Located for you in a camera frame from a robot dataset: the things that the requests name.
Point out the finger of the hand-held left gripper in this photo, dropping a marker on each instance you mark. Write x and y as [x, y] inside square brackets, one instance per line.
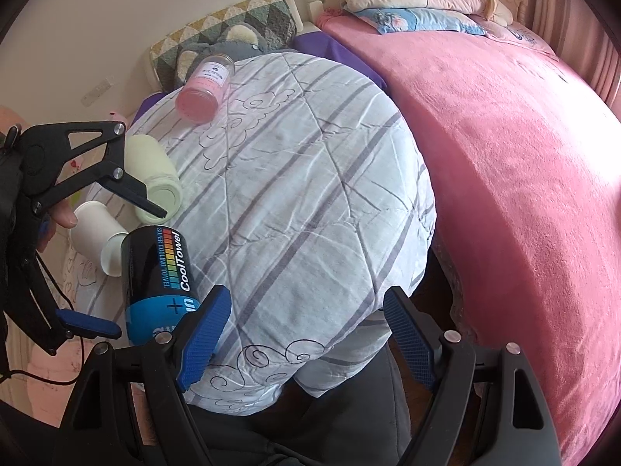
[90, 325]
[128, 189]

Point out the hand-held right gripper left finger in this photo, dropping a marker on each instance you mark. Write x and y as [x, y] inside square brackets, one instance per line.
[203, 337]

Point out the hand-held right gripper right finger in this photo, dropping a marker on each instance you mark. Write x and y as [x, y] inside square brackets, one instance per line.
[410, 344]

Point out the pale green jar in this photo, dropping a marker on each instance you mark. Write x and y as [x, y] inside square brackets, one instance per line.
[155, 165]

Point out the white cup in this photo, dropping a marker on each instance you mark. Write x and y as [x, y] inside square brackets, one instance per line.
[94, 228]

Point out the person's left hand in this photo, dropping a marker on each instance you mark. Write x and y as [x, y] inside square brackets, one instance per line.
[64, 214]

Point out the pale pink printed sheet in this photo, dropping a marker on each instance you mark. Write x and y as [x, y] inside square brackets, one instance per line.
[82, 284]

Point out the black and blue canister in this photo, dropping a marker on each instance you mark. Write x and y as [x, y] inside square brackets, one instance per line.
[153, 272]

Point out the person's dark trousers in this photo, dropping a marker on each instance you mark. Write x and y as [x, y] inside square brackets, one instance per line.
[315, 422]

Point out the pink transparent jar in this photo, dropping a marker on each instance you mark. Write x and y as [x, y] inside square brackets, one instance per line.
[203, 90]

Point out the white striped quilt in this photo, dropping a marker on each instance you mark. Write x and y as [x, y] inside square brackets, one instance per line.
[301, 194]

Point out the grey plush toy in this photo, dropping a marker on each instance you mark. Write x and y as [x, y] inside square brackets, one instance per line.
[242, 39]

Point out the pink blanket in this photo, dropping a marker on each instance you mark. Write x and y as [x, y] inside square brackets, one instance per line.
[509, 179]

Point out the patchwork triangle pillow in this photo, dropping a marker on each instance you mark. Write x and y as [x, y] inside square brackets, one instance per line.
[233, 14]

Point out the purple sheet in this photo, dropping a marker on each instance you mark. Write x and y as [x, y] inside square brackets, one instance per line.
[334, 53]

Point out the blue printed pillow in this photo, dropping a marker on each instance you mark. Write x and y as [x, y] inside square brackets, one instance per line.
[417, 19]

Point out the pink curtain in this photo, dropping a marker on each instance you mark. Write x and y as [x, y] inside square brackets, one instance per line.
[582, 34]

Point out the white wall power strip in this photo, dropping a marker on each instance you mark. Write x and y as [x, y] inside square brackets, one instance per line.
[97, 90]

